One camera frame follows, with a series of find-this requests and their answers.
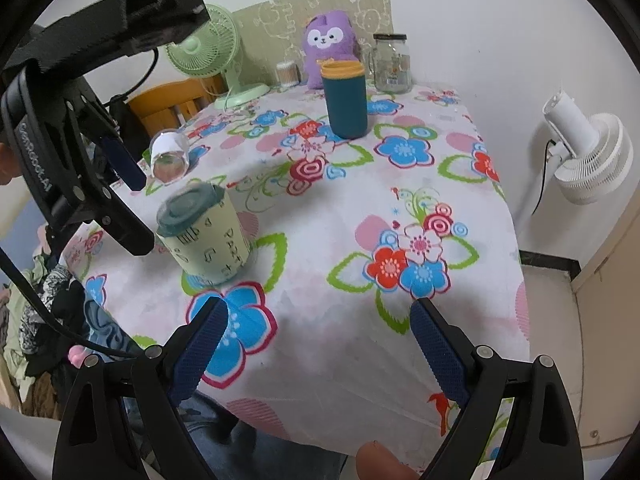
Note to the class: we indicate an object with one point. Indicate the cotton swab container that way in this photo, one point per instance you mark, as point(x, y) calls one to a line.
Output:
point(288, 74)

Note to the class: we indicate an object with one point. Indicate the glass jar mug black lid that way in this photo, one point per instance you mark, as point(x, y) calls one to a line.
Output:
point(392, 67)

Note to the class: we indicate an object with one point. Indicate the beige cartoon print board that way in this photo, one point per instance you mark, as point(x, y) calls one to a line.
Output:
point(270, 25)

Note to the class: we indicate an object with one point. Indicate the purple plush toy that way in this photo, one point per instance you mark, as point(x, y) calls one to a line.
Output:
point(330, 40)

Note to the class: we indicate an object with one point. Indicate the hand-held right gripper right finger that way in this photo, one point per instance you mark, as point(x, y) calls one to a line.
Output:
point(440, 355)

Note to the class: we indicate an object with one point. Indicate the person's blue jeans leg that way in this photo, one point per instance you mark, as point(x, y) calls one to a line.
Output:
point(280, 455)

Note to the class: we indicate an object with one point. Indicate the wooden chair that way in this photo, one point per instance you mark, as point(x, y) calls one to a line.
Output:
point(167, 102)

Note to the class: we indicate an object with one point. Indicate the floral tablecloth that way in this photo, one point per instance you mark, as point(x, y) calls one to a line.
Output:
point(325, 240)

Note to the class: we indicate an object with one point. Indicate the pile of clothes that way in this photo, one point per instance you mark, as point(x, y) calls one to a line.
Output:
point(35, 350)

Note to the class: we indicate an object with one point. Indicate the person's right hand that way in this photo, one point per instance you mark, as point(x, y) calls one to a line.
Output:
point(385, 462)

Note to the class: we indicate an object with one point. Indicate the pale green cup teal lid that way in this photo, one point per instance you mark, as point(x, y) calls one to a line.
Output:
point(215, 245)

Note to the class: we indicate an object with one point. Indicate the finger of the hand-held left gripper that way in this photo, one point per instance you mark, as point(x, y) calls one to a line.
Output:
point(130, 237)
point(122, 162)

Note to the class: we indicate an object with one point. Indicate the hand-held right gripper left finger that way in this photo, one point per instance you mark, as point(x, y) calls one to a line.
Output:
point(200, 352)

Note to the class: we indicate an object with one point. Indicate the beige cabinet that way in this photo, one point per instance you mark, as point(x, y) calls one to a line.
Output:
point(605, 340)

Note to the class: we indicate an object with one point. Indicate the white floor fan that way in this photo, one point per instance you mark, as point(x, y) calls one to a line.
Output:
point(590, 150)

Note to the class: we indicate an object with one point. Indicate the person's left hand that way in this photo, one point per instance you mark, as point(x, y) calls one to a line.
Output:
point(5, 162)

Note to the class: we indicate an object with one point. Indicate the green desk fan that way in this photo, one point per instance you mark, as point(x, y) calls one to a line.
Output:
point(210, 42)

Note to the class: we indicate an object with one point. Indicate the teal tumbler with orange band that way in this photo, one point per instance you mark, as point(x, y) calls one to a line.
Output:
point(346, 105)

